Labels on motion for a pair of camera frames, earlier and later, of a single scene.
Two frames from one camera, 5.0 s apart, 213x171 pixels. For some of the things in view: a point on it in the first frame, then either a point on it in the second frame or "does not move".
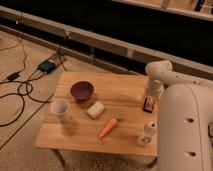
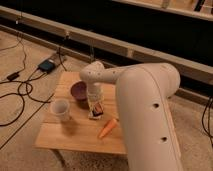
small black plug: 13,76 does not move
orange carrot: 107,129 does not move
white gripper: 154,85 to 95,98
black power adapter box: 46,66 does not move
